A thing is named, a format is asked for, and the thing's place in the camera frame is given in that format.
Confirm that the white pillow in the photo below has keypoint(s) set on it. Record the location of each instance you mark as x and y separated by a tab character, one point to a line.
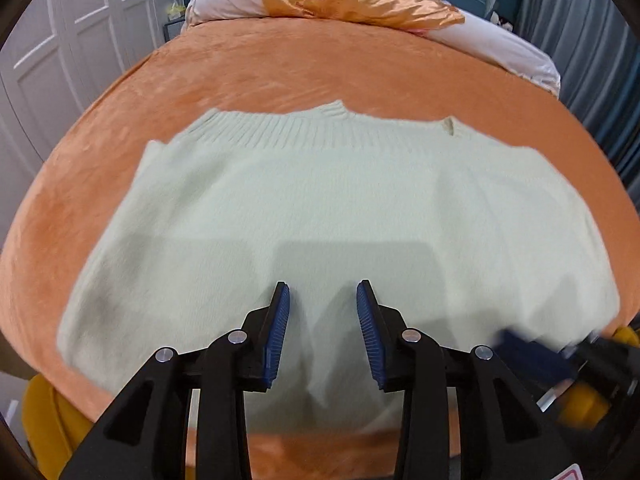
225	0

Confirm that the cream knitted cardigan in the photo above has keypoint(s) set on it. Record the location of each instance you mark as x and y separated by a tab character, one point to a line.
325	210

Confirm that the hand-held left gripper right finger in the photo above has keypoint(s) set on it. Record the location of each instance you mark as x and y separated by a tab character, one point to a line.
370	335

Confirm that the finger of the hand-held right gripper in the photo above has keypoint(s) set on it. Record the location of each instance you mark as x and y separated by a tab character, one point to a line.
532	355

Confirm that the grey-blue curtain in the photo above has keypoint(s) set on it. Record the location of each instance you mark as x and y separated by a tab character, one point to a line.
575	20

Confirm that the small white bedside object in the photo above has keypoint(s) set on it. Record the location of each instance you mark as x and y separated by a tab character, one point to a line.
500	17

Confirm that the yellow chair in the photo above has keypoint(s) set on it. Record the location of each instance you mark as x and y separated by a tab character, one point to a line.
42	420

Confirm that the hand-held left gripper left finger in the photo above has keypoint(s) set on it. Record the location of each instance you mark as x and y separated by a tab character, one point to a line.
277	335

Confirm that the white panelled wardrobe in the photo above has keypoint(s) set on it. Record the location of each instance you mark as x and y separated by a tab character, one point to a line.
75	35

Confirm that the orange plush blanket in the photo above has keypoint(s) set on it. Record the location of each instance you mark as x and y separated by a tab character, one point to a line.
310	65

